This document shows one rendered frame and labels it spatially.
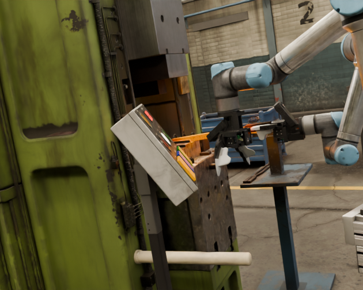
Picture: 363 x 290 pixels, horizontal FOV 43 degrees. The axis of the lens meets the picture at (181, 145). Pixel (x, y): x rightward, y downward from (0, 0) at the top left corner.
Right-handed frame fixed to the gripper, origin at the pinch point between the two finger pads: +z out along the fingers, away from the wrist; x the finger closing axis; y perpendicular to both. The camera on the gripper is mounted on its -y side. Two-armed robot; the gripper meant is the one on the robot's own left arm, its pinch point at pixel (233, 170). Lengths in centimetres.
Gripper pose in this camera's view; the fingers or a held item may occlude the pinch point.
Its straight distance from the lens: 153.1
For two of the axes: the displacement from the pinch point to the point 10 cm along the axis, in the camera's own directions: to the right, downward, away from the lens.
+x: 7.4, -2.1, 6.3
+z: 1.6, 9.8, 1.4
